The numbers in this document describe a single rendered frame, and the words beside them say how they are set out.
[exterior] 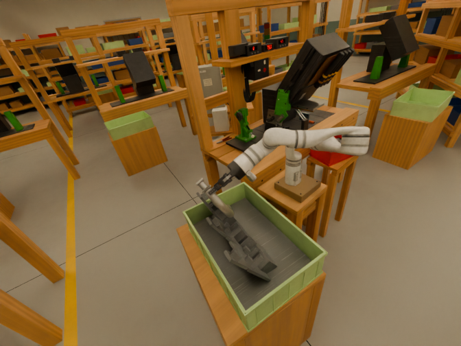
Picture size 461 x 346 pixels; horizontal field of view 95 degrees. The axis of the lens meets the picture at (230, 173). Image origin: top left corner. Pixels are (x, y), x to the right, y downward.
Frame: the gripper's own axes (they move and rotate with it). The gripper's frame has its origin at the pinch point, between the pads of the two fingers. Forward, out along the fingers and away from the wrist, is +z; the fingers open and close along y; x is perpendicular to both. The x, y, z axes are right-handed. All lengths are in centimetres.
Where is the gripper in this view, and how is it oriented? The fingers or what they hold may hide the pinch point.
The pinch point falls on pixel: (212, 191)
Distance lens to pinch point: 82.0
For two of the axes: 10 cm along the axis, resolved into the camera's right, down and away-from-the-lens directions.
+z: -7.5, 6.6, -0.6
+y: 0.2, -0.6, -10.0
